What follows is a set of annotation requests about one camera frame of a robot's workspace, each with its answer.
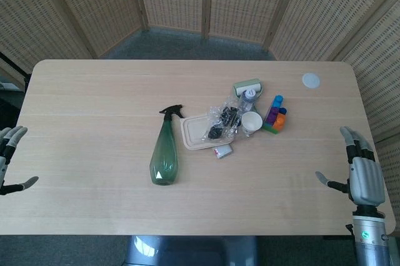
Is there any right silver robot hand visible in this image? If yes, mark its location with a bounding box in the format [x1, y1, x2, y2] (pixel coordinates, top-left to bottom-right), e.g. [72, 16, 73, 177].
[315, 126, 386, 209]

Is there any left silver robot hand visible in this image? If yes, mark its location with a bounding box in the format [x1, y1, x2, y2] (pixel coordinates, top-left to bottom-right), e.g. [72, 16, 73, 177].
[0, 126, 39, 196]

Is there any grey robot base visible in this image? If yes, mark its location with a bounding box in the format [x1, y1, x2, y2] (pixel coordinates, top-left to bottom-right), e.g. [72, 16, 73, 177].
[124, 235, 259, 266]

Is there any clear plastic water bottle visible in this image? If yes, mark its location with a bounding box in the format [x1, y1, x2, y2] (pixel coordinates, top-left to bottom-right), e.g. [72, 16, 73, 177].
[239, 89, 259, 113]

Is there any green spray bottle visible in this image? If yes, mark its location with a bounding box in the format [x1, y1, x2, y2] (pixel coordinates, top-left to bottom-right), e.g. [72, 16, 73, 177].
[149, 104, 186, 185]

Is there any black stand pole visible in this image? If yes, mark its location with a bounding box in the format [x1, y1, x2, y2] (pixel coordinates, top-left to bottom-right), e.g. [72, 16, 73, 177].
[0, 51, 31, 83]

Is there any colourful building block stack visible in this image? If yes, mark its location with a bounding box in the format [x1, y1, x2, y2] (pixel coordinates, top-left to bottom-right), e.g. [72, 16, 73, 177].
[262, 94, 288, 135]

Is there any white paper cup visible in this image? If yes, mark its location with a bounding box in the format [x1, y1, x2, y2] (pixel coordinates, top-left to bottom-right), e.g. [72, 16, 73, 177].
[241, 111, 263, 137]

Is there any small grey white packet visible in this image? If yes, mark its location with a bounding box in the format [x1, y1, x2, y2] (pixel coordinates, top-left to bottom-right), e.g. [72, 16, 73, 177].
[213, 144, 235, 160]

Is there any green lint roller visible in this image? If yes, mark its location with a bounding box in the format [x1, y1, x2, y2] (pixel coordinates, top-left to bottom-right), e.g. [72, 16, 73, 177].
[232, 77, 265, 98]

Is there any clear bag with black parts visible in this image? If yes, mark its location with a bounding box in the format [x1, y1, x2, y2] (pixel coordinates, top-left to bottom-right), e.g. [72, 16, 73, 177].
[199, 95, 244, 142]

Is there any beige rectangular tray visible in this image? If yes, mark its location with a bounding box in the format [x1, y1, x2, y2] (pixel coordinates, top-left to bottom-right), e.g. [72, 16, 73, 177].
[181, 114, 239, 150]

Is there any woven bamboo folding screen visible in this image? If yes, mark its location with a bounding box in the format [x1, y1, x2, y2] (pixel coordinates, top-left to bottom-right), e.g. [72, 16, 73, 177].
[0, 0, 400, 192]

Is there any grey round cable grommet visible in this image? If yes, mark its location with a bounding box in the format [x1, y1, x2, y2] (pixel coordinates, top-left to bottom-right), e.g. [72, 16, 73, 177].
[301, 72, 322, 89]

